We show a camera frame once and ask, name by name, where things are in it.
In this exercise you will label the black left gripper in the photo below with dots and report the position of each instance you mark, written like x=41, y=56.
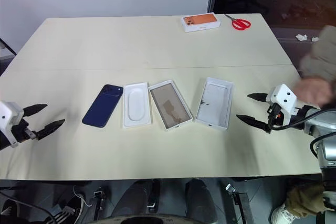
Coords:
x=22, y=132

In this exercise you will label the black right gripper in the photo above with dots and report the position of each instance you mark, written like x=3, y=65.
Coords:
x=275, y=116

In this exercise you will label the white box lid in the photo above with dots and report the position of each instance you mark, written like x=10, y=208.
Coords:
x=214, y=104

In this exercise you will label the dark blue smartphone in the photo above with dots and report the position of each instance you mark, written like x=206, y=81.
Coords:
x=103, y=107

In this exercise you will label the white phone box base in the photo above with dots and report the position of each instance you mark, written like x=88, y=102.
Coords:
x=170, y=106

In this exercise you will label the white phone tray insert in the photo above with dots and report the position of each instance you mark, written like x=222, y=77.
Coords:
x=137, y=104

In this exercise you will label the person's beige sleeved forearm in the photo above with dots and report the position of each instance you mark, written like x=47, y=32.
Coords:
x=323, y=53

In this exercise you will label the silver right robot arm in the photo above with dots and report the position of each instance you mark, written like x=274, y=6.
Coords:
x=320, y=122

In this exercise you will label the orange printed phone box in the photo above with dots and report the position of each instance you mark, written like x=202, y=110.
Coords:
x=200, y=22

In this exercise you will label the person's bare hand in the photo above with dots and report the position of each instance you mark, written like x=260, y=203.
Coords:
x=311, y=91

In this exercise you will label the crumpled white paper scrap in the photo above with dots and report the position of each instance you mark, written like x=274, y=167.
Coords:
x=315, y=39
x=301, y=37

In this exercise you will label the black white soled sneaker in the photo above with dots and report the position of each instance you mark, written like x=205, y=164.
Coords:
x=6, y=208

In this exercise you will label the black white striped sneaker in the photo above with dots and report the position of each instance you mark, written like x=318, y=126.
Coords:
x=65, y=212

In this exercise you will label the person's khaki trouser leg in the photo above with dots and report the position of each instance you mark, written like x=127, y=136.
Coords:
x=305, y=199

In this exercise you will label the person's white shoe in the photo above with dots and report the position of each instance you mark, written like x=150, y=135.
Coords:
x=283, y=214

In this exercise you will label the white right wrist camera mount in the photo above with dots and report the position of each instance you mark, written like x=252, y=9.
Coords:
x=284, y=97

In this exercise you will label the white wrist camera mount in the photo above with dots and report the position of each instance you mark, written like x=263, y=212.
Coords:
x=10, y=113
x=284, y=97

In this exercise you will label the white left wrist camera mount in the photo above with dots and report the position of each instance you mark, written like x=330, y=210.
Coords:
x=10, y=113

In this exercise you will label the metal table bracket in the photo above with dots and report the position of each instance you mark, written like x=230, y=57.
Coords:
x=239, y=203

